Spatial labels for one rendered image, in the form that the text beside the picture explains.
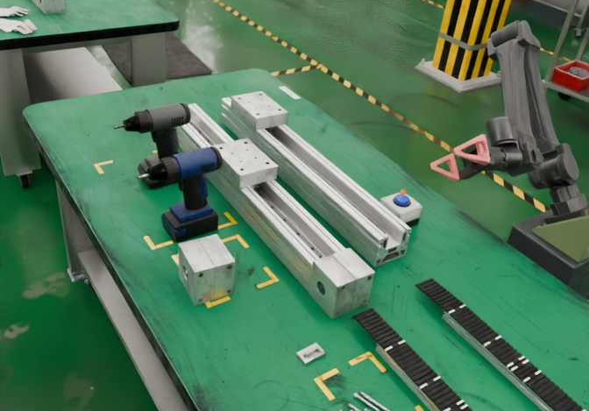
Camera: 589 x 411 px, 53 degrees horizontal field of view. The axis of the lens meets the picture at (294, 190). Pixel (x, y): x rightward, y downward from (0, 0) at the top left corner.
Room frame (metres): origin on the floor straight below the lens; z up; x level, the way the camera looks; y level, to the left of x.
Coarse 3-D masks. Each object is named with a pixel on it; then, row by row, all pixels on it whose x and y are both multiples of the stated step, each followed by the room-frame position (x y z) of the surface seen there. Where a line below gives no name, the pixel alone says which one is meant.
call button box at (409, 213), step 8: (384, 200) 1.29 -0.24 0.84; (392, 200) 1.29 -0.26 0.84; (392, 208) 1.26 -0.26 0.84; (400, 208) 1.26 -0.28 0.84; (408, 208) 1.26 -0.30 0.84; (416, 208) 1.27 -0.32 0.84; (400, 216) 1.23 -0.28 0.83; (408, 216) 1.25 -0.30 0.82; (416, 216) 1.27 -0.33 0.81; (408, 224) 1.25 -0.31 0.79; (416, 224) 1.27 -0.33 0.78
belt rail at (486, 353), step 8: (448, 320) 0.93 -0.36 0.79; (456, 328) 0.91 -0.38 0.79; (464, 336) 0.89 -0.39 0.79; (472, 344) 0.87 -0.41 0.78; (480, 344) 0.85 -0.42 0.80; (480, 352) 0.85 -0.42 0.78; (488, 352) 0.84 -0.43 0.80; (488, 360) 0.83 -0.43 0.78; (496, 360) 0.82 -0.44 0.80; (496, 368) 0.81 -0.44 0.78; (504, 368) 0.81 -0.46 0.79; (512, 376) 0.79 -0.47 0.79; (520, 384) 0.77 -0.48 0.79; (528, 392) 0.75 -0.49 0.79; (536, 400) 0.74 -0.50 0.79; (544, 408) 0.72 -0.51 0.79
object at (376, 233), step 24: (240, 120) 1.64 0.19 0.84; (264, 144) 1.51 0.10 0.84; (288, 144) 1.53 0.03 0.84; (288, 168) 1.40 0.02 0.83; (312, 168) 1.41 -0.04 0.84; (336, 168) 1.37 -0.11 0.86; (312, 192) 1.30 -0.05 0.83; (336, 192) 1.26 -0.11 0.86; (360, 192) 1.27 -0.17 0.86; (336, 216) 1.21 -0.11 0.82; (360, 216) 1.16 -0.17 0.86; (384, 216) 1.18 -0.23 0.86; (360, 240) 1.14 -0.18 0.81; (384, 240) 1.10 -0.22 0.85
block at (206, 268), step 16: (192, 240) 0.99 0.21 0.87; (208, 240) 1.00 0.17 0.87; (192, 256) 0.94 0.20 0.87; (208, 256) 0.95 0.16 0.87; (224, 256) 0.95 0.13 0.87; (192, 272) 0.90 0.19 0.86; (208, 272) 0.91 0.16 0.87; (224, 272) 0.93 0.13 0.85; (192, 288) 0.90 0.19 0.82; (208, 288) 0.91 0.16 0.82; (224, 288) 0.93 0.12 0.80
